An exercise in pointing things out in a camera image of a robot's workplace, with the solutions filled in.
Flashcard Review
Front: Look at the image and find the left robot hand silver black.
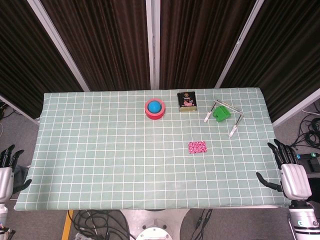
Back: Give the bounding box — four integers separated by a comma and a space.
0, 144, 33, 202

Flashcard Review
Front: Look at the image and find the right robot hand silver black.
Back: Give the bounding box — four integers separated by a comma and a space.
255, 138, 313, 201

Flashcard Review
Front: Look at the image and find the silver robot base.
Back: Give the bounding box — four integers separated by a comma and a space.
119, 208, 191, 240

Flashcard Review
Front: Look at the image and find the black padded seat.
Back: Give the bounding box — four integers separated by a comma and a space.
307, 173, 320, 201

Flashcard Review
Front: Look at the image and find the black foot pedal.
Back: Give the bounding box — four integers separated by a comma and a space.
306, 159, 320, 173

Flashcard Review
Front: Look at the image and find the yellow floor tape strip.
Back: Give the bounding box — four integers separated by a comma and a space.
61, 209, 75, 240

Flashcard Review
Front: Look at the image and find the green plastic toy block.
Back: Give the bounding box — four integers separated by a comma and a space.
212, 105, 232, 123

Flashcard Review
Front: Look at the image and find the green white checked tablecloth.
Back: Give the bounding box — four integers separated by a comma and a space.
13, 87, 292, 211

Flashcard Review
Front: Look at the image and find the dark brown curtain panel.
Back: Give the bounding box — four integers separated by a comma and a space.
159, 0, 258, 90
41, 0, 151, 91
221, 0, 320, 122
0, 0, 85, 120

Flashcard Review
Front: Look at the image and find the black gold tin can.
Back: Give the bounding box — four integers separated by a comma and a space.
176, 91, 198, 113

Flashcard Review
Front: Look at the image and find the red tape roll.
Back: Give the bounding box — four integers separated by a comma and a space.
144, 98, 166, 121

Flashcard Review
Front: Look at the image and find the blue ball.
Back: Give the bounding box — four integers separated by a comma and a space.
147, 100, 162, 115

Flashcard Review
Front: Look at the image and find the black floor cable bundle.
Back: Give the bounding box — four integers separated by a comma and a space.
0, 101, 12, 120
72, 209, 131, 240
279, 104, 320, 152

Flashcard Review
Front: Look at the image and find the aluminium frame bar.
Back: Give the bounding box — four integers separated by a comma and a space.
271, 87, 320, 127
0, 94, 41, 126

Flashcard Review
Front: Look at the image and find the metal wire stand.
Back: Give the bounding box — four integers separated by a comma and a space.
203, 99, 244, 138

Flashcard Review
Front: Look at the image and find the black cable with connector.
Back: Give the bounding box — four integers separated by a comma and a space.
192, 208, 213, 240

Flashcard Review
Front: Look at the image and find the aluminium frame post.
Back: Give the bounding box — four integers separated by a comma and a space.
214, 0, 266, 89
146, 0, 161, 90
26, 0, 90, 92

